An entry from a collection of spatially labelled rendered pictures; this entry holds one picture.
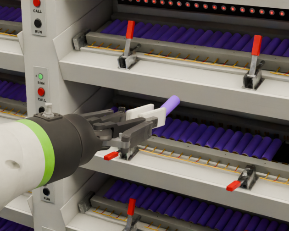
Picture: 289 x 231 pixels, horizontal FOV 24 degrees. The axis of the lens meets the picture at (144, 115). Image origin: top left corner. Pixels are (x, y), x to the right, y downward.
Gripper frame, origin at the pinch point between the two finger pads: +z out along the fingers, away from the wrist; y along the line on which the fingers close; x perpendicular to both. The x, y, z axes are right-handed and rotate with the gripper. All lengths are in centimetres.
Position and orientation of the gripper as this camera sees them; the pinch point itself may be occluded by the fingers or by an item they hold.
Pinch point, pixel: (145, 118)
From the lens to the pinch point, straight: 108.0
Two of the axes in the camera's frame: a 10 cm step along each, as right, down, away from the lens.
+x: -0.9, 9.6, 2.8
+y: -8.0, -2.4, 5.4
